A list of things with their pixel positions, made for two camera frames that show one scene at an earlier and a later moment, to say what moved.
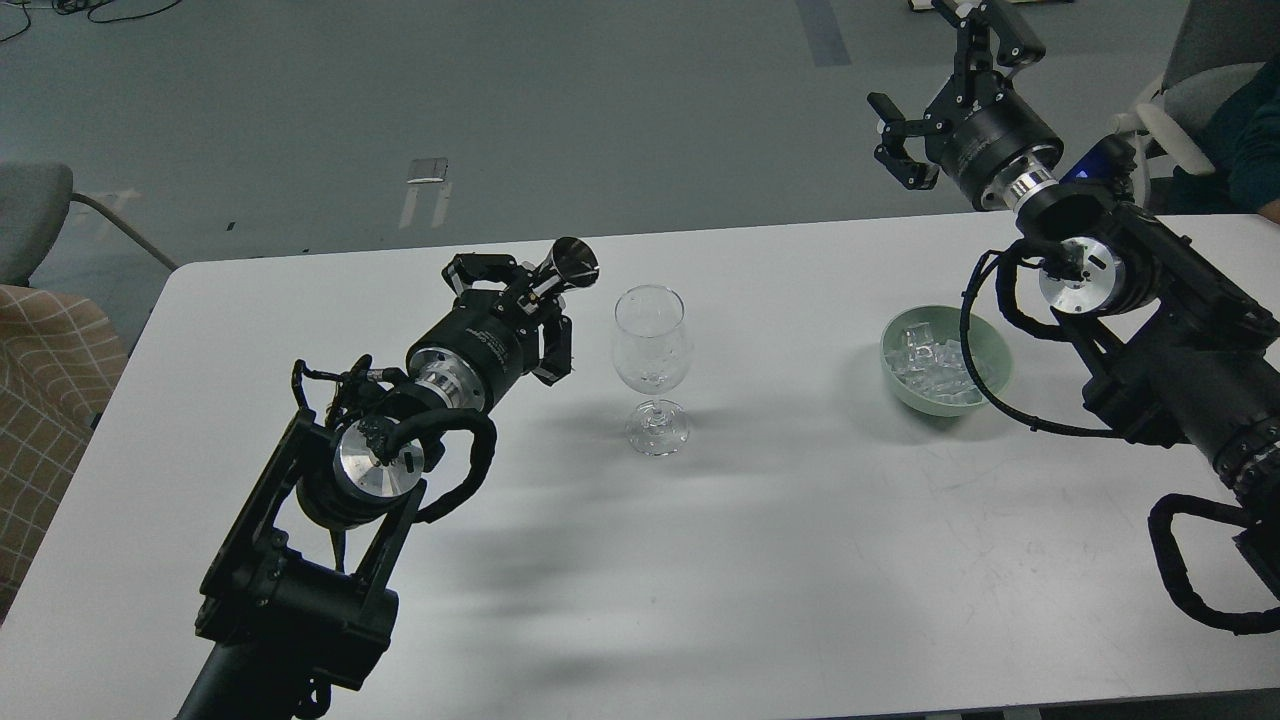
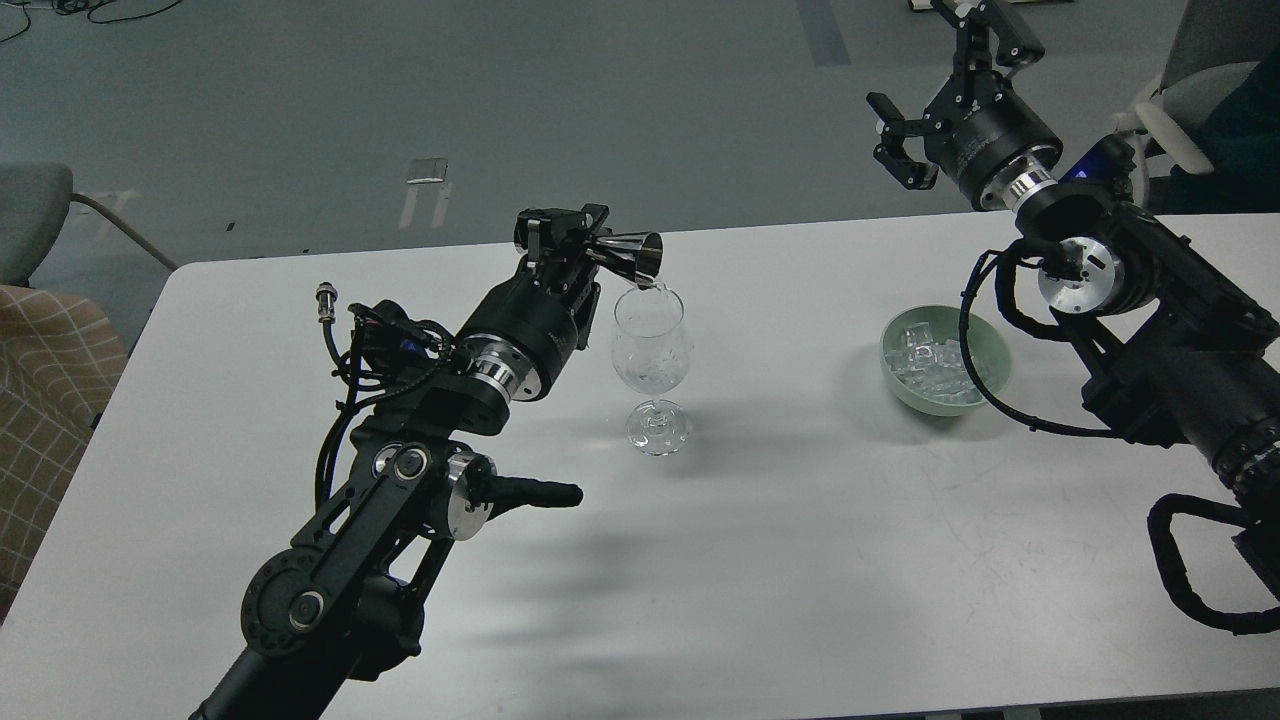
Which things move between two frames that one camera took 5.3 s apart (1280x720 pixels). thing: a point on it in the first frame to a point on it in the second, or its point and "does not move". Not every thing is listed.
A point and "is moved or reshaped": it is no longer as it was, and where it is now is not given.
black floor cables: x=69 y=7 does not move
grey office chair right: x=1218 y=45 does not move
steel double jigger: x=574 y=262 is moved or reshaped
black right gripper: x=996 y=149 does not move
